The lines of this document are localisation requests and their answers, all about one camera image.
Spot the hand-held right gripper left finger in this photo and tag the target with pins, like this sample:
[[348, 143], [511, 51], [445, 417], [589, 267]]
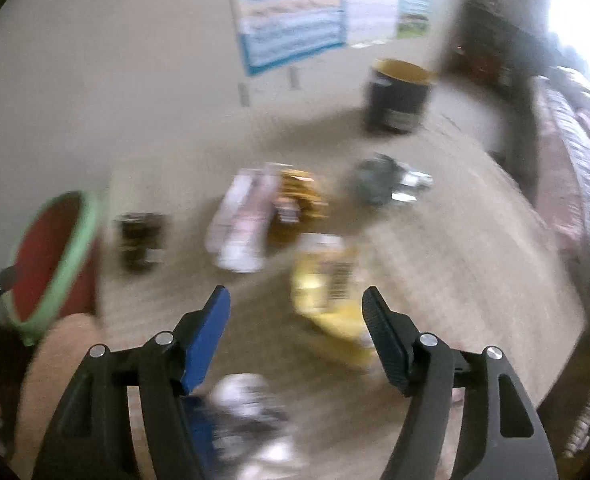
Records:
[[207, 340]]

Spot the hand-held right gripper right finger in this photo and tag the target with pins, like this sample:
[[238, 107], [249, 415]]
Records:
[[387, 345]]

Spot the green bin with red inside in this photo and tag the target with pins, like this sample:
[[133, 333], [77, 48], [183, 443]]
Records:
[[45, 255]]

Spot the pale yellow wrapper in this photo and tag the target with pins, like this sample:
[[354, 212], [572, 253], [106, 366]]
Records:
[[325, 280]]

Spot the grey silver foil wrapper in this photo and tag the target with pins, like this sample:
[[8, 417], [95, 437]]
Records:
[[375, 180]]

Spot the yellow gold snack packet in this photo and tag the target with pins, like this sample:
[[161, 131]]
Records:
[[300, 195]]

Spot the white crumpled wrapper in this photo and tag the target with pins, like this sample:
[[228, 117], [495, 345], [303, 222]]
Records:
[[250, 395]]

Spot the blue wrapper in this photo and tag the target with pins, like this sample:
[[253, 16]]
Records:
[[200, 425]]

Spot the small brown carton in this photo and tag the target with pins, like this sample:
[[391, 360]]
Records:
[[140, 245]]

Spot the grey white flat pack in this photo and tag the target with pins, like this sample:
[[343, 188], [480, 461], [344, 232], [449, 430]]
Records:
[[240, 225]]

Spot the grey mug with yellow inside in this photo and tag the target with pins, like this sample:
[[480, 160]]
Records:
[[395, 105]]

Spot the dark wooden shelf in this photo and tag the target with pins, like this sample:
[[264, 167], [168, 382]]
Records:
[[490, 45]]

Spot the bright window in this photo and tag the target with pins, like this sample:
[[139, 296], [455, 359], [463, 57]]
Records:
[[580, 20]]

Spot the blue bordered wall poster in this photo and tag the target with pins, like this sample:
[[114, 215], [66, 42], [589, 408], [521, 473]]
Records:
[[290, 15]]

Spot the white wall poster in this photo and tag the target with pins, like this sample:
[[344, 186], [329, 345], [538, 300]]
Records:
[[372, 0]]

